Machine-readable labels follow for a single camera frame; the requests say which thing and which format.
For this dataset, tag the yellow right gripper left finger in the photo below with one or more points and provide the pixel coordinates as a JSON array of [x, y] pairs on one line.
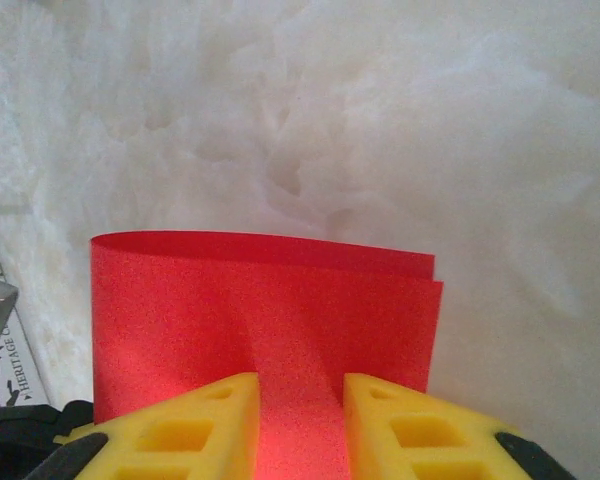
[[180, 440]]

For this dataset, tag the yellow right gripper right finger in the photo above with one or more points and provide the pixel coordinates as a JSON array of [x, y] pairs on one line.
[[410, 440]]

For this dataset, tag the red square paper sheet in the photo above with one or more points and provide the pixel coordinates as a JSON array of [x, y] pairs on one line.
[[230, 310]]

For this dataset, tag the white book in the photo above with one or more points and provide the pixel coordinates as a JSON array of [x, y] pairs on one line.
[[25, 370]]

